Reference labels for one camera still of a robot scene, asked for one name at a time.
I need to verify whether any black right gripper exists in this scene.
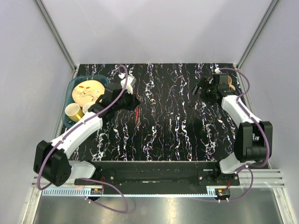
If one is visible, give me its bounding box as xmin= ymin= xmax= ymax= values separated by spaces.
xmin=188 ymin=77 xmax=216 ymax=106

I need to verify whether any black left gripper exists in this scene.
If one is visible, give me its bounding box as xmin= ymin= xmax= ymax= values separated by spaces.
xmin=114 ymin=88 xmax=141 ymax=112

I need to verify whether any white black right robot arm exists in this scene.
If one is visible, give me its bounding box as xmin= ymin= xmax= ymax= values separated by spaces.
xmin=191 ymin=73 xmax=273 ymax=185

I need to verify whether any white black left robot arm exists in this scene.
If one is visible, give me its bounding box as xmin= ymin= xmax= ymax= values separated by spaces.
xmin=33 ymin=83 xmax=140 ymax=187

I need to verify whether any beige ceramic cup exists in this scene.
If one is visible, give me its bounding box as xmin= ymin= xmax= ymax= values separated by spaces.
xmin=228 ymin=76 xmax=235 ymax=91

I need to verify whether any cream floral plate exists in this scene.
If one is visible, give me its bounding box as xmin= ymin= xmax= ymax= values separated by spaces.
xmin=72 ymin=80 xmax=105 ymax=107

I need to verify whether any yellow mug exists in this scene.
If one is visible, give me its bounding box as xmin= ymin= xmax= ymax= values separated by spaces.
xmin=64 ymin=103 xmax=84 ymax=122
xmin=82 ymin=102 xmax=94 ymax=114

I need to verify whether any teal plastic bin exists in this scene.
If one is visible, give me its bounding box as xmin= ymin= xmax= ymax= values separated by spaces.
xmin=63 ymin=75 xmax=110 ymax=128

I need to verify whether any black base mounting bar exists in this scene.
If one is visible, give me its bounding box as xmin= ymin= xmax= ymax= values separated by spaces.
xmin=74 ymin=160 xmax=241 ymax=196

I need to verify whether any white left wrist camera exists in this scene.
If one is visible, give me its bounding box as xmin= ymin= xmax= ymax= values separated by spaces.
xmin=118 ymin=73 xmax=136 ymax=94

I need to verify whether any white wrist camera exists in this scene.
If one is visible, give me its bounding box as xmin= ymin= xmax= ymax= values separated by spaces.
xmin=118 ymin=73 xmax=136 ymax=94
xmin=209 ymin=68 xmax=221 ymax=85

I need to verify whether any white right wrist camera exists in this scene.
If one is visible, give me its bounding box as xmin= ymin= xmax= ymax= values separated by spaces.
xmin=209 ymin=68 xmax=221 ymax=85

